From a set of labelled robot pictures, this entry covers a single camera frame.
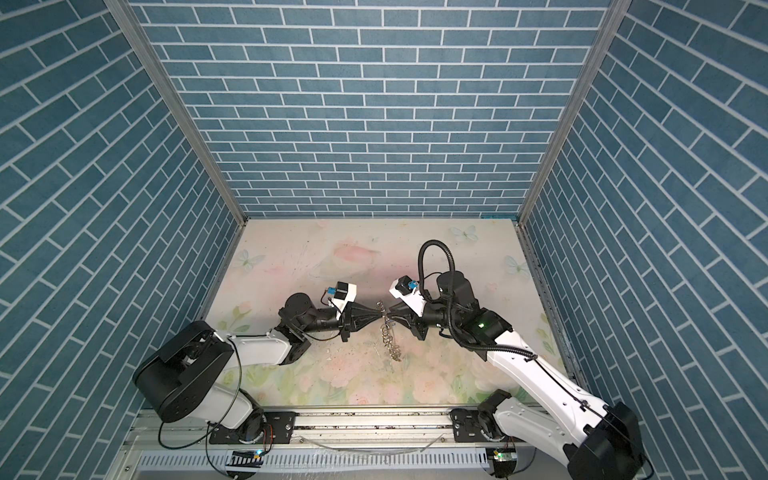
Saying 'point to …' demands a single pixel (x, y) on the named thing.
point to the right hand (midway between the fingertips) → (389, 308)
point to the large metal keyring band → (387, 335)
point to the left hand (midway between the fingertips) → (378, 319)
